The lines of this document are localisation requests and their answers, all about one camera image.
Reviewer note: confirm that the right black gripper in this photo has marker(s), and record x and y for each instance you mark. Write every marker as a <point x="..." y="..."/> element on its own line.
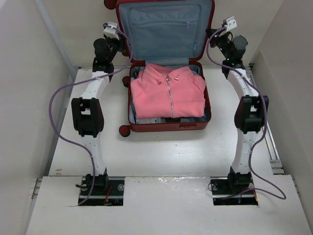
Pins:
<point x="216" y="37"/>

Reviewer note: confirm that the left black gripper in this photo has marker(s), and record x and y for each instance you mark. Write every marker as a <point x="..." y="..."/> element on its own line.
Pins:
<point x="121" y="42"/>

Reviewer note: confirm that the red suitcase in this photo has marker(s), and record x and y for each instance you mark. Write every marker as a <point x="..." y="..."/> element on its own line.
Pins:
<point x="169" y="33"/>

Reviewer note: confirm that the pink zip hoodie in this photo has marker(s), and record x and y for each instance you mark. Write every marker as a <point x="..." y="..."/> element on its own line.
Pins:
<point x="168" y="93"/>

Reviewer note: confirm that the white wet wipes packet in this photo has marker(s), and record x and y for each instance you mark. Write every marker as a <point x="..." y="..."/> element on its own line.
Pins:
<point x="150" y="121"/>

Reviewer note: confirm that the black leather pouch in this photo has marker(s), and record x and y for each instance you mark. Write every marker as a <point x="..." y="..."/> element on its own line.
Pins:
<point x="172" y="120"/>

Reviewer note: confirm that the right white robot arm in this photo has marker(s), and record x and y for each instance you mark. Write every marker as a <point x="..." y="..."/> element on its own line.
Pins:
<point x="249" y="117"/>

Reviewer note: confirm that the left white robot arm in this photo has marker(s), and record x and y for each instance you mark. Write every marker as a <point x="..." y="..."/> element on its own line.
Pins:
<point x="88" y="119"/>

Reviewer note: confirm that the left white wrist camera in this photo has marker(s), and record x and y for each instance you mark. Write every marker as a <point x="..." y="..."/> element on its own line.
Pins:
<point x="110" y="30"/>

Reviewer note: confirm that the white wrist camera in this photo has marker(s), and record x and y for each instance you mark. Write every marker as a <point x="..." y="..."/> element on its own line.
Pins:
<point x="110" y="30"/>
<point x="229" y="24"/>

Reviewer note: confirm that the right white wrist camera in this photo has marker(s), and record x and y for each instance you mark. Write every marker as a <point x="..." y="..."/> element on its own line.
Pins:
<point x="229" y="24"/>

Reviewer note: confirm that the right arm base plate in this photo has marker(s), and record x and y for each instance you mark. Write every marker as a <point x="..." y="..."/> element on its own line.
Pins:
<point x="225" y="195"/>

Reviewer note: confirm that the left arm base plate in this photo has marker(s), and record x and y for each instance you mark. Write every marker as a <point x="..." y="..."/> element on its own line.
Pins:
<point x="113" y="196"/>

